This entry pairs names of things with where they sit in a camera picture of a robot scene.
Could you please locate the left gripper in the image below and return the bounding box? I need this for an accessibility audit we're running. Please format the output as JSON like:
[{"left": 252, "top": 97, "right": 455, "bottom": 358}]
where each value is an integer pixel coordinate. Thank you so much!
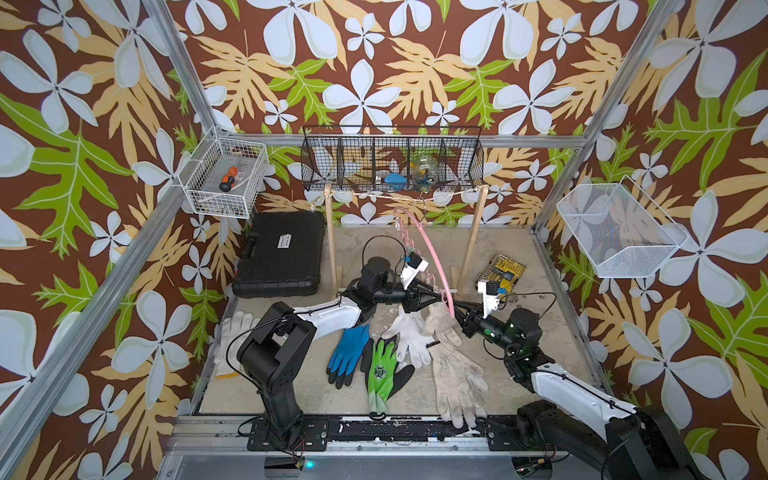
[{"left": 370, "top": 278, "right": 439, "bottom": 314}]

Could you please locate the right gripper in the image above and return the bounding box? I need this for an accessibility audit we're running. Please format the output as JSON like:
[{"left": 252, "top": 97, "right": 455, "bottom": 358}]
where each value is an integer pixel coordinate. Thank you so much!
[{"left": 447, "top": 300, "right": 520, "bottom": 359}]

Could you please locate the pink clip hanger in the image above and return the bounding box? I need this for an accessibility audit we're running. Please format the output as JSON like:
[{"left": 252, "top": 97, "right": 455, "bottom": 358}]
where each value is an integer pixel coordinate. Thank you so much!
[{"left": 394, "top": 206, "right": 456, "bottom": 319}]

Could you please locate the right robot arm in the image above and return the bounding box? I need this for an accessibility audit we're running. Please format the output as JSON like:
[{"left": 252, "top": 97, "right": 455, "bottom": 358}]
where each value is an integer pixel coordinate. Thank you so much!
[{"left": 454, "top": 301, "right": 703, "bottom": 479}]

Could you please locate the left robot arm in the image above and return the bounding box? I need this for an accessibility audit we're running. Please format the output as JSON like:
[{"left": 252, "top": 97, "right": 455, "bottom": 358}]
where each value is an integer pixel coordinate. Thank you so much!
[{"left": 236, "top": 253, "right": 441, "bottom": 449}]

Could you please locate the white cotton glove centre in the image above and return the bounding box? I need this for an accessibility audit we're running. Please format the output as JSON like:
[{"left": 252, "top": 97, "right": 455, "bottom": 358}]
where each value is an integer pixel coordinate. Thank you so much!
[{"left": 382, "top": 306, "right": 432, "bottom": 369}]

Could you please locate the yellow drill bit box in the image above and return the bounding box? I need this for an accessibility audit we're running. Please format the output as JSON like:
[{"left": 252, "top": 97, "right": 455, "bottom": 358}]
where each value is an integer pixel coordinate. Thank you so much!
[{"left": 474, "top": 253, "right": 526, "bottom": 299}]

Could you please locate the blue rubber glove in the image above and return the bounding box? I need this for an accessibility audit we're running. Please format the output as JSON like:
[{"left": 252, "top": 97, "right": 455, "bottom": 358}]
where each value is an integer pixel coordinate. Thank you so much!
[{"left": 326, "top": 324, "right": 371, "bottom": 389}]

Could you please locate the green rubber glove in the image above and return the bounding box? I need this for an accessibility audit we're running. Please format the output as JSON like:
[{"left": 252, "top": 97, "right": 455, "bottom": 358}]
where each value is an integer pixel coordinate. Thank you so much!
[{"left": 360, "top": 337, "right": 415, "bottom": 421}]

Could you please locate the blue object in basket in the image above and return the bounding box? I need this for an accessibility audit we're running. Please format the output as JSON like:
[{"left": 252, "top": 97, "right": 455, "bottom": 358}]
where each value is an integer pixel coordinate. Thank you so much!
[{"left": 384, "top": 173, "right": 408, "bottom": 191}]

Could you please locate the clear bottle in basket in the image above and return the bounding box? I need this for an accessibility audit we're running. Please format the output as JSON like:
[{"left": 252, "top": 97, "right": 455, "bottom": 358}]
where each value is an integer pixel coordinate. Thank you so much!
[{"left": 412, "top": 154, "right": 438, "bottom": 184}]

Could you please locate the black plastic tool case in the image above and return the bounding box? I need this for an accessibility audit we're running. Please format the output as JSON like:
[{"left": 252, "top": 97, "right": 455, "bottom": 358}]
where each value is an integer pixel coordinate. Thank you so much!
[{"left": 232, "top": 211, "right": 325, "bottom": 298}]

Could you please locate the white mesh basket right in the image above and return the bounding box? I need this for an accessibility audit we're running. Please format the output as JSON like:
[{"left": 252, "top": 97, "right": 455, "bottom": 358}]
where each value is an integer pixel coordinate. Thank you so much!
[{"left": 556, "top": 176, "right": 689, "bottom": 279}]

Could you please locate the orange black screwdriver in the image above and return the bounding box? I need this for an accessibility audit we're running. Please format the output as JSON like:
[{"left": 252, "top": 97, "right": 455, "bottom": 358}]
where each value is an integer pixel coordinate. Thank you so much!
[{"left": 219, "top": 167, "right": 239, "bottom": 193}]

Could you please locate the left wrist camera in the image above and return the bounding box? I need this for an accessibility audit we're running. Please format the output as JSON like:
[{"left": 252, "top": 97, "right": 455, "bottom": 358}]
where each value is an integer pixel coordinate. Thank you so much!
[{"left": 399, "top": 251, "right": 429, "bottom": 289}]

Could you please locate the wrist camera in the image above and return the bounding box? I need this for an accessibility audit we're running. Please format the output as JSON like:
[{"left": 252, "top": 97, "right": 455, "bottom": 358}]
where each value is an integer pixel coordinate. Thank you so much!
[
  {"left": 477, "top": 280, "right": 506, "bottom": 318},
  {"left": 399, "top": 251, "right": 429, "bottom": 289}
]

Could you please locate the wooden drying rack frame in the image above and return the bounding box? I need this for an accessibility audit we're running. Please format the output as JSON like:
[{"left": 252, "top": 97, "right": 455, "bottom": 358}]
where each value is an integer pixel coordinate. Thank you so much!
[{"left": 323, "top": 183, "right": 489, "bottom": 296}]

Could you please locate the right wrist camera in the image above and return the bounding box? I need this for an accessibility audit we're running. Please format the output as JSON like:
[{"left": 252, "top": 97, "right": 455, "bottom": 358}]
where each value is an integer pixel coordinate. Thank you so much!
[{"left": 477, "top": 280, "right": 506, "bottom": 318}]

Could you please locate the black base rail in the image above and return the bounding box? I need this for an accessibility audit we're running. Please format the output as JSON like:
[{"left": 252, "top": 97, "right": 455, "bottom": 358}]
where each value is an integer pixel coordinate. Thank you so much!
[{"left": 237, "top": 414, "right": 556, "bottom": 456}]

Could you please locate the black wire basket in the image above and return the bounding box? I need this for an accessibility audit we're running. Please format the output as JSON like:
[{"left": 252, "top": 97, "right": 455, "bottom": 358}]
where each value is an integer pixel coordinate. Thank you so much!
[{"left": 299, "top": 125, "right": 485, "bottom": 193}]

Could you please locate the white wire basket left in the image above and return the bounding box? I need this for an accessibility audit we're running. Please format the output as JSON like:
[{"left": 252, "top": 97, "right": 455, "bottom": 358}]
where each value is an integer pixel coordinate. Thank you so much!
[{"left": 180, "top": 128, "right": 269, "bottom": 220}]

